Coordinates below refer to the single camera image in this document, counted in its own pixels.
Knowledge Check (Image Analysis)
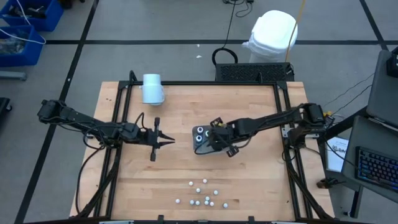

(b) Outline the light grey plastic bin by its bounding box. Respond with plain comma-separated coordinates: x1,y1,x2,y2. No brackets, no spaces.
192,123,234,156

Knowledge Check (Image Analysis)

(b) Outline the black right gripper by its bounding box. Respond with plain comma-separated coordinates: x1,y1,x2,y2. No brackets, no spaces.
207,117,242,157

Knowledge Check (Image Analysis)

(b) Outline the grey metal bar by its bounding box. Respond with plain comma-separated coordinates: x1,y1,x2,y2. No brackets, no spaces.
0,70,28,82

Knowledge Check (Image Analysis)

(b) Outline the backlit black keyboard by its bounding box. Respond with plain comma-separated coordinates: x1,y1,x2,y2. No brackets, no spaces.
355,146,398,192

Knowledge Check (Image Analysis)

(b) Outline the blue plastic storage crate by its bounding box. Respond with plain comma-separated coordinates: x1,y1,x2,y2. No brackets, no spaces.
0,25,46,68
0,0,65,32

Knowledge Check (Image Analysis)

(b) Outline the black desktop device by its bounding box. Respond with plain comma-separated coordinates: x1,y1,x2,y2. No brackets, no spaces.
386,46,398,78

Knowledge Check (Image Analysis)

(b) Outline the yellow hanging cable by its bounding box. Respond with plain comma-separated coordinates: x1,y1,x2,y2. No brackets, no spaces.
284,0,307,63

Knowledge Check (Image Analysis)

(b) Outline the white printed paper sheet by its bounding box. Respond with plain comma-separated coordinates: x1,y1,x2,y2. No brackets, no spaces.
325,136,349,173

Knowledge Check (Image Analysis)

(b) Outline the black table clamp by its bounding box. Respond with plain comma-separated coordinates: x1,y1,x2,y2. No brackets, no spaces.
316,177,338,190

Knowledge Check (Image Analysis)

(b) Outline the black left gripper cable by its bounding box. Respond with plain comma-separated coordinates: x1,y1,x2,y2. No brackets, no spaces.
134,111,146,130

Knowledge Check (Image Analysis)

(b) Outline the black coiled floor cable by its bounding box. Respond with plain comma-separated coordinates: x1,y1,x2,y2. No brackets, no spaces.
211,0,239,67

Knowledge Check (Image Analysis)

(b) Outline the grey workstation cart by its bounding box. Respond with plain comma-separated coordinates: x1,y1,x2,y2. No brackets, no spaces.
340,49,398,218

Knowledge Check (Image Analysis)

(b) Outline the black floor object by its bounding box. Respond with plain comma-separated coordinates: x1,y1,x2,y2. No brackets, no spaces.
0,96,13,122

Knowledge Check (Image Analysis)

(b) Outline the white lined trash can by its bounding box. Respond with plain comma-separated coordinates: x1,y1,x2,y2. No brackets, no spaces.
241,9,299,64

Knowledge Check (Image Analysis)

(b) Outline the black vented computer box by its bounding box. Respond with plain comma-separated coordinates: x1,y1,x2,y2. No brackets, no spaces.
214,62,295,83

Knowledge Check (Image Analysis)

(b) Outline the white cable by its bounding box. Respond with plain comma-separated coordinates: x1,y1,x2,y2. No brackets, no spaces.
0,0,47,45

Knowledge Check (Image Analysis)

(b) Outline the black left arm floor cable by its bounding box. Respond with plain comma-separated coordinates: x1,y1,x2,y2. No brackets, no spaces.
75,144,105,215

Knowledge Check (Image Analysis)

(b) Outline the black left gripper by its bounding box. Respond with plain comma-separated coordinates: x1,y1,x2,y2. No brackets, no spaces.
132,117,175,162

